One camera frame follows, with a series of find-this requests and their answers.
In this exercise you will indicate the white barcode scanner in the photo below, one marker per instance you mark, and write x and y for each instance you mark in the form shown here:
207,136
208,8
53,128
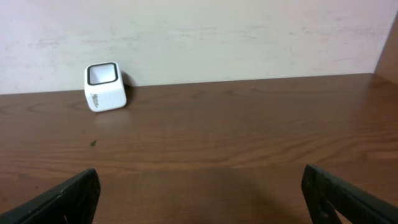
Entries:
104,87

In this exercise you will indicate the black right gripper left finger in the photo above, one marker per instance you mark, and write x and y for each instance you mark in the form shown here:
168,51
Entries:
73,201

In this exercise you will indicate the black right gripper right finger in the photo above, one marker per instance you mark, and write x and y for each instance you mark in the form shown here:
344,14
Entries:
327,196

